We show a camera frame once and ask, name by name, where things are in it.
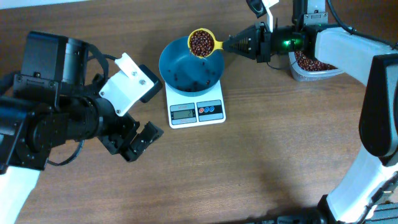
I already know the red beans pile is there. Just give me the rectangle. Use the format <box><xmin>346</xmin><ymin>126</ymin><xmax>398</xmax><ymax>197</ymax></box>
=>
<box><xmin>294</xmin><ymin>52</ymin><xmax>336</xmax><ymax>72</ymax></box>

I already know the clear plastic bean container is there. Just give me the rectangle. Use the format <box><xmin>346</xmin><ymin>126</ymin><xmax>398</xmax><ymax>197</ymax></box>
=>
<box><xmin>289</xmin><ymin>52</ymin><xmax>343</xmax><ymax>82</ymax></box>

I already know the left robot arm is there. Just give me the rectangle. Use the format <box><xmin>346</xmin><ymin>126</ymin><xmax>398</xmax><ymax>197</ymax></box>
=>
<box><xmin>1</xmin><ymin>31</ymin><xmax>163</xmax><ymax>223</ymax></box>

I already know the blue plastic bowl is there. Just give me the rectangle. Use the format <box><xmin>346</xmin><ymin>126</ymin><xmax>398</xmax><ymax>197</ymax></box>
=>
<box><xmin>159</xmin><ymin>36</ymin><xmax>225</xmax><ymax>96</ymax></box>

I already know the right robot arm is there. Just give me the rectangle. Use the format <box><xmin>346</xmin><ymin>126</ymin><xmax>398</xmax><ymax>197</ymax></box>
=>
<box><xmin>222</xmin><ymin>1</ymin><xmax>397</xmax><ymax>223</ymax></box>

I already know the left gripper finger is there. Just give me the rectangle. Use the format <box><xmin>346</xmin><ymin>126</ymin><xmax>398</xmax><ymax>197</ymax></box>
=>
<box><xmin>120</xmin><ymin>136</ymin><xmax>149</xmax><ymax>162</ymax></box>
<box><xmin>137</xmin><ymin>122</ymin><xmax>164</xmax><ymax>146</ymax></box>

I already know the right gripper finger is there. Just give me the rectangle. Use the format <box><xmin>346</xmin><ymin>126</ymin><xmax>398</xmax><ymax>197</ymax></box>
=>
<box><xmin>223</xmin><ymin>43</ymin><xmax>256</xmax><ymax>60</ymax></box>
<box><xmin>223</xmin><ymin>25</ymin><xmax>256</xmax><ymax>47</ymax></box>

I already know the white digital kitchen scale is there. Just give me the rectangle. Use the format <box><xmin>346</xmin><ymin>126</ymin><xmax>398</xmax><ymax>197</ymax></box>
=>
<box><xmin>165</xmin><ymin>81</ymin><xmax>226</xmax><ymax>129</ymax></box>

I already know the yellow measuring scoop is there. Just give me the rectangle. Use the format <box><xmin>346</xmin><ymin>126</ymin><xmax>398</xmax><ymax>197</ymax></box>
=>
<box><xmin>187</xmin><ymin>28</ymin><xmax>223</xmax><ymax>58</ymax></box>

